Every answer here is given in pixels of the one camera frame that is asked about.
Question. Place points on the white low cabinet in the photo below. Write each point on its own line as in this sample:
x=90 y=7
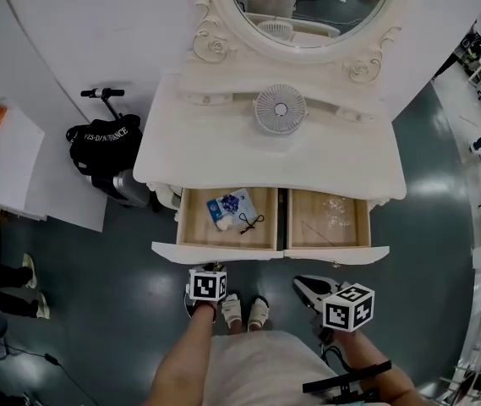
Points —
x=7 y=163

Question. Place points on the white cotton ball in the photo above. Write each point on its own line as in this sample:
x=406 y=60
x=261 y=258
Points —
x=224 y=224

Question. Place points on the clear plastic wrap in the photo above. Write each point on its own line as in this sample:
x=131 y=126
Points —
x=337 y=212

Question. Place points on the white wooden large drawer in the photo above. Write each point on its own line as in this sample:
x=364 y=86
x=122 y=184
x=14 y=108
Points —
x=341 y=255
x=223 y=255

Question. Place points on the person's right forearm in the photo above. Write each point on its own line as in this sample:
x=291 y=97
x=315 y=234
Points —
x=367 y=349

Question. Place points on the white cubby shelf unit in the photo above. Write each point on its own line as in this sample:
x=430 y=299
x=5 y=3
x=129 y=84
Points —
x=75 y=184

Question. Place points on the person's left forearm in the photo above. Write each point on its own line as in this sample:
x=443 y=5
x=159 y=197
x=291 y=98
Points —
x=185 y=362

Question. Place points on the blue card packet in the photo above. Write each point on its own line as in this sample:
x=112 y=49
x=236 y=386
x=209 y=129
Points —
x=233 y=203

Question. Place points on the white round desk fan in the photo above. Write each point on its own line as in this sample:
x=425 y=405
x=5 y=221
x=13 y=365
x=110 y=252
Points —
x=281 y=109

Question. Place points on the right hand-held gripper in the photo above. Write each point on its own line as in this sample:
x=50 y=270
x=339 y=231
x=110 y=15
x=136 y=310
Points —
x=348 y=311

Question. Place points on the black printed bag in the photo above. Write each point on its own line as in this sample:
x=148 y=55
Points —
x=105 y=146

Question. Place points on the oval white framed mirror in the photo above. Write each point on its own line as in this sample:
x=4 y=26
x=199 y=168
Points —
x=307 y=15

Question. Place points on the white dressing table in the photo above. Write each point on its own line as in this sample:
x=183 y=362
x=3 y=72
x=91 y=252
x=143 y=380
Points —
x=265 y=159

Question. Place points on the silver suitcase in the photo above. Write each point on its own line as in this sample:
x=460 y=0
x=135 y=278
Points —
x=126 y=188

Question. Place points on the person's beige garment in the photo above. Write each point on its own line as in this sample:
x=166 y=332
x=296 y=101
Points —
x=265 y=370

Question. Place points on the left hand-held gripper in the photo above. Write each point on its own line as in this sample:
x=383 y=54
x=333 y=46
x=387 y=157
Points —
x=207 y=286

